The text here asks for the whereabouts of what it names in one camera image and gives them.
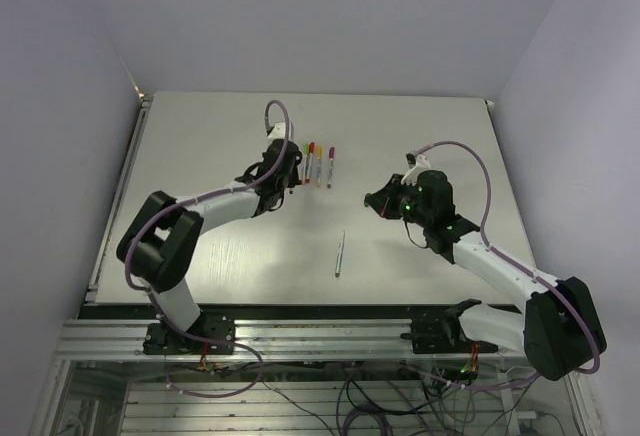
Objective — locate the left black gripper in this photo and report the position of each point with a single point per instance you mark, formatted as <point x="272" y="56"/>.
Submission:
<point x="296" y="179"/>

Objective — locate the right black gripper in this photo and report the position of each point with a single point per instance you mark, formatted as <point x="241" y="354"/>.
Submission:
<point x="383" y="200"/>

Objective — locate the light green marker pen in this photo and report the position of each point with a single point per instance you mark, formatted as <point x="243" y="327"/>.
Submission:
<point x="307" y="154"/>

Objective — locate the red marker pen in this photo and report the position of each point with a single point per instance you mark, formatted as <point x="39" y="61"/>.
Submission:
<point x="311" y="161"/>

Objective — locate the yellow marker pen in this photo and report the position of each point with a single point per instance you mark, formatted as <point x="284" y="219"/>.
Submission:
<point x="318" y="166"/>

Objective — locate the magenta marker pen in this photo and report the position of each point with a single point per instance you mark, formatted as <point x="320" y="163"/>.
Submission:
<point x="331" y="159"/>

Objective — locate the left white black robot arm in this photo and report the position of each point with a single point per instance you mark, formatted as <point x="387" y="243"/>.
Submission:
<point x="158" y="246"/>

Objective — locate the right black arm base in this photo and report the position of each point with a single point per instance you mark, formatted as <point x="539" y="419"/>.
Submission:
<point x="442" y="334"/>

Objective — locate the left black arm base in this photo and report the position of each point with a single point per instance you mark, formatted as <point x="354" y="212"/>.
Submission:
<point x="212" y="332"/>

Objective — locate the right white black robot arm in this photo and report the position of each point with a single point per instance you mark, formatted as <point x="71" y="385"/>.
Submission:
<point x="555" y="324"/>

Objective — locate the dark green marker pen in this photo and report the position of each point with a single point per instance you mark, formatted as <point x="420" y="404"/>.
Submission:
<point x="340" y="255"/>

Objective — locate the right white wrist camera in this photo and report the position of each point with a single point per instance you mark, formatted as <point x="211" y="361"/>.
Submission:
<point x="417" y="164"/>

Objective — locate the aluminium extrusion frame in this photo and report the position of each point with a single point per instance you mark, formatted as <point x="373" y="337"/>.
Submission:
<point x="312" y="353"/>

